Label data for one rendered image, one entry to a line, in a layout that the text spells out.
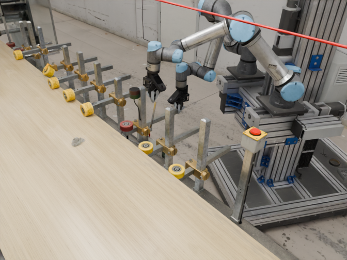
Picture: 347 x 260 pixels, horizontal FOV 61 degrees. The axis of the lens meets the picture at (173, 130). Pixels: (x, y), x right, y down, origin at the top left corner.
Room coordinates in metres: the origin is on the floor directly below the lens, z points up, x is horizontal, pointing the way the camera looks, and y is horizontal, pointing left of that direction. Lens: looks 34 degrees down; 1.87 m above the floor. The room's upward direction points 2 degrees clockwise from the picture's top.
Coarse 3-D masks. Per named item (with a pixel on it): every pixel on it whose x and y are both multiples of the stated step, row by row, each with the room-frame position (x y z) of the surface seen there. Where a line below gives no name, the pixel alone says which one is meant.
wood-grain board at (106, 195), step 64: (0, 64) 2.37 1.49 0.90; (0, 128) 1.41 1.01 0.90; (64, 128) 1.43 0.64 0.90; (0, 192) 0.91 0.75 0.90; (64, 192) 0.92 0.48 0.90; (128, 192) 0.94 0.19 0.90; (192, 192) 0.95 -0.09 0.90; (64, 256) 0.62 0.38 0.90; (128, 256) 0.62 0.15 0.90; (192, 256) 0.63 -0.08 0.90; (256, 256) 0.64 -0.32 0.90
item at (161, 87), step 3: (153, 75) 1.56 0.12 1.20; (156, 75) 1.57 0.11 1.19; (153, 78) 1.54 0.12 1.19; (156, 78) 1.55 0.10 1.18; (159, 78) 1.56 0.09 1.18; (153, 81) 1.54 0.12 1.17; (156, 81) 1.53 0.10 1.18; (159, 81) 1.54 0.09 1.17; (162, 81) 1.55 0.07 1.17; (156, 84) 1.52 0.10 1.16; (159, 84) 1.52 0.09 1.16; (162, 84) 1.53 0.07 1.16; (156, 87) 1.52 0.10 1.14; (159, 87) 1.50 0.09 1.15; (162, 87) 1.51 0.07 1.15; (165, 87) 1.52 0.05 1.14; (159, 90) 1.50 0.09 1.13; (162, 90) 1.50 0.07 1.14
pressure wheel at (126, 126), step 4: (128, 120) 1.53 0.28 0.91; (120, 124) 1.48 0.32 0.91; (124, 124) 1.49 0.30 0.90; (128, 124) 1.49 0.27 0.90; (132, 124) 1.49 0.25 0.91; (120, 128) 1.48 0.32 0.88; (124, 128) 1.46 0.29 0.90; (128, 128) 1.46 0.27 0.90; (132, 128) 1.48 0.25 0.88; (128, 136) 1.50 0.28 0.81
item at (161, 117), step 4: (176, 108) 1.78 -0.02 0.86; (164, 112) 1.72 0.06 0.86; (176, 112) 1.76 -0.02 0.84; (156, 116) 1.67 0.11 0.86; (160, 116) 1.67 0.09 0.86; (164, 116) 1.68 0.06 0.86; (148, 120) 1.62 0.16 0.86; (156, 120) 1.64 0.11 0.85; (160, 120) 1.66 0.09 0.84; (148, 124) 1.59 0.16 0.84; (136, 128) 1.53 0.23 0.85; (124, 132) 1.48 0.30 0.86; (128, 132) 1.48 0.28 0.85; (132, 132) 1.50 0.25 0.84
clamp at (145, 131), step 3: (135, 123) 1.56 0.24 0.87; (138, 123) 1.56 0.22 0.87; (138, 126) 1.52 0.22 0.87; (147, 126) 1.53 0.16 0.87; (138, 129) 1.52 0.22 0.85; (141, 129) 1.50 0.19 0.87; (144, 129) 1.50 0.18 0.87; (147, 129) 1.50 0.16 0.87; (138, 132) 1.52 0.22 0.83; (141, 132) 1.49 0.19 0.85; (144, 132) 1.48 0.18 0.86; (147, 132) 1.50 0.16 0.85; (141, 135) 1.50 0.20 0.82; (144, 135) 1.48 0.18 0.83; (147, 135) 1.50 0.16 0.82
